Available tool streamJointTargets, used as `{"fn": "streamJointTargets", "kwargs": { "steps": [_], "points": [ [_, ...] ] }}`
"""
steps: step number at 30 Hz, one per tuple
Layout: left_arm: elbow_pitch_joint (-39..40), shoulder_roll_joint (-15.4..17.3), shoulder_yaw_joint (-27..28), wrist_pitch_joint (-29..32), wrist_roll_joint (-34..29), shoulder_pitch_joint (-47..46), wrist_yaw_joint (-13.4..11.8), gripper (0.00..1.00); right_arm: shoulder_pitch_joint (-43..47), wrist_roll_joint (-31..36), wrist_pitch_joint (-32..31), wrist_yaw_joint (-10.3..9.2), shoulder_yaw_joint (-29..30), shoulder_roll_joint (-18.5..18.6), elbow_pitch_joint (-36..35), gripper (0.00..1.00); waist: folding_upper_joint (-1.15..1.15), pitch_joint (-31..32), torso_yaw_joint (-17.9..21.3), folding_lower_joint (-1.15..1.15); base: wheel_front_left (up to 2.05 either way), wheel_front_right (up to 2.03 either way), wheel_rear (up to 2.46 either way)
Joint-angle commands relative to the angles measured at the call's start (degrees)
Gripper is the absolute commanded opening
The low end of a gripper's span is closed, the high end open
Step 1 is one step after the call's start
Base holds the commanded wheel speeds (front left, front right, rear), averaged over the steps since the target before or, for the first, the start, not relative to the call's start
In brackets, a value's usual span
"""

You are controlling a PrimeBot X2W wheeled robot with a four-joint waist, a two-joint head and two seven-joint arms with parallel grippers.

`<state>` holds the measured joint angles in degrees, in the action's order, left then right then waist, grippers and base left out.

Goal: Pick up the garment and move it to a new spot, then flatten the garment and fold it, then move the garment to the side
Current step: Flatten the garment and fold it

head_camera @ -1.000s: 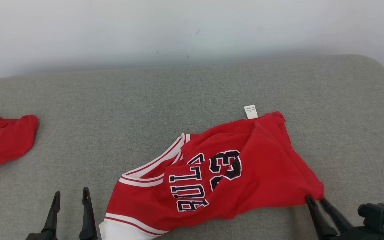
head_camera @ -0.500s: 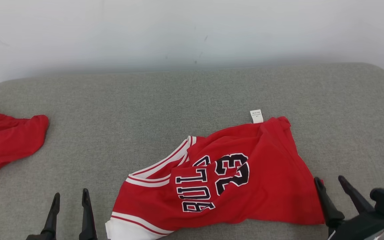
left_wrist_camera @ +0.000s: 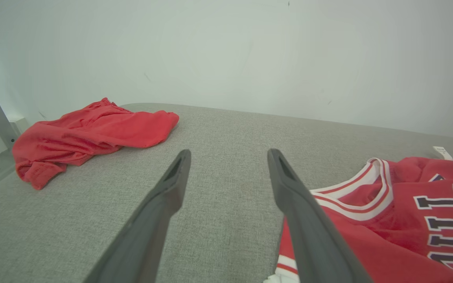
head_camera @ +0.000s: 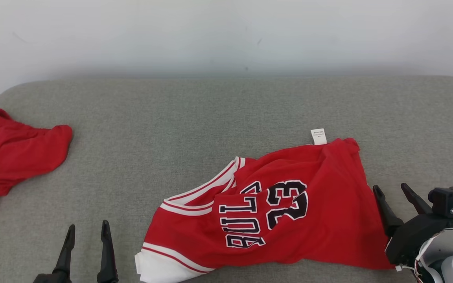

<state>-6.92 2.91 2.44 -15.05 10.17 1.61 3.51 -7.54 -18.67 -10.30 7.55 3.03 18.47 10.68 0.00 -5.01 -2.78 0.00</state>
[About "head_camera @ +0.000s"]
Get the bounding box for red Bulls basketball jersey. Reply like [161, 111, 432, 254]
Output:
[135, 129, 394, 283]

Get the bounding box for grey fabric sofa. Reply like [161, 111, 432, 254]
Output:
[0, 75, 453, 283]

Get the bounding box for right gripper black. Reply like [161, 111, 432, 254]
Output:
[373, 183, 453, 268]

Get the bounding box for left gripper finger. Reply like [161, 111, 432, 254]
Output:
[97, 220, 119, 283]
[52, 224, 76, 274]

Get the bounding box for red white twisted wires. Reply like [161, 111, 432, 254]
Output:
[395, 264, 424, 283]

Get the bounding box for red shorts with white stripe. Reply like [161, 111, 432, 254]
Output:
[0, 107, 73, 221]

